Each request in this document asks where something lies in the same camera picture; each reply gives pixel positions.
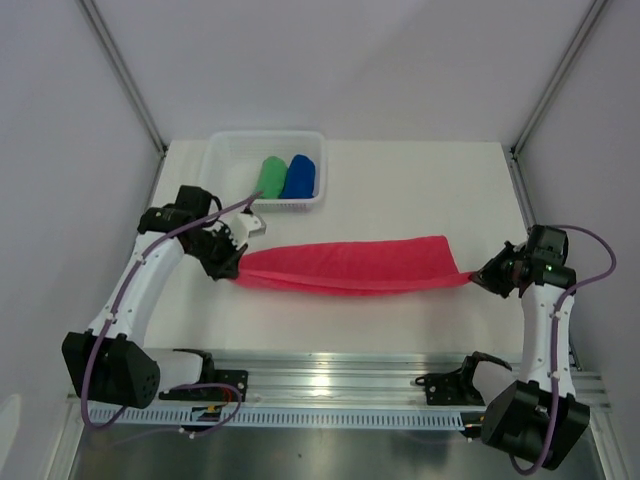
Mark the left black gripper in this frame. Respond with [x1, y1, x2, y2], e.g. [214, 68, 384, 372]
[186, 224, 248, 281]

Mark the white plastic basket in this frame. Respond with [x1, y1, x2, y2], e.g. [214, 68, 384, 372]
[198, 130, 328, 213]

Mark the green towel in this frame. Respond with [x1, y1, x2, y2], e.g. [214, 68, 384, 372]
[255, 156, 288, 200]

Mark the blue towel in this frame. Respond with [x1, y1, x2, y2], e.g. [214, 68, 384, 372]
[279, 154, 316, 199]

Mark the pink towel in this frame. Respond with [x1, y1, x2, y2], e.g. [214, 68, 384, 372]
[234, 236, 471, 297]

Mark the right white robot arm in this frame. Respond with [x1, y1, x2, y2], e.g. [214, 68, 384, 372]
[456, 225, 590, 475]

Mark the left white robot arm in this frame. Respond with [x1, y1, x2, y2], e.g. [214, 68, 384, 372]
[62, 185, 263, 409]

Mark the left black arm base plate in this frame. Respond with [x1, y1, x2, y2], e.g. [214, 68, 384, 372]
[159, 369, 249, 403]

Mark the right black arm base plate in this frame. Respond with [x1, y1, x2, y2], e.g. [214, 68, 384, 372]
[413, 351, 513, 406]

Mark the aluminium rail frame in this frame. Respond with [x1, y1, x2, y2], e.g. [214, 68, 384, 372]
[67, 349, 612, 414]

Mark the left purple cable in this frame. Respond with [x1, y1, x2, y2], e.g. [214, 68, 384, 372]
[79, 190, 266, 444]

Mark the white slotted cable duct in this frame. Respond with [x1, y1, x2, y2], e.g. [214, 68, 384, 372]
[117, 405, 465, 431]

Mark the right aluminium corner post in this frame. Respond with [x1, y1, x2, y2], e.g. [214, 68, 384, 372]
[510, 0, 611, 161]

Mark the aluminium corner post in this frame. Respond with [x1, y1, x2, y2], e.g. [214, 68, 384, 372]
[510, 0, 611, 161]
[75, 0, 168, 157]

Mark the left aluminium corner post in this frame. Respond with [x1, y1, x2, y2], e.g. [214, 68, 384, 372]
[75, 0, 168, 157]

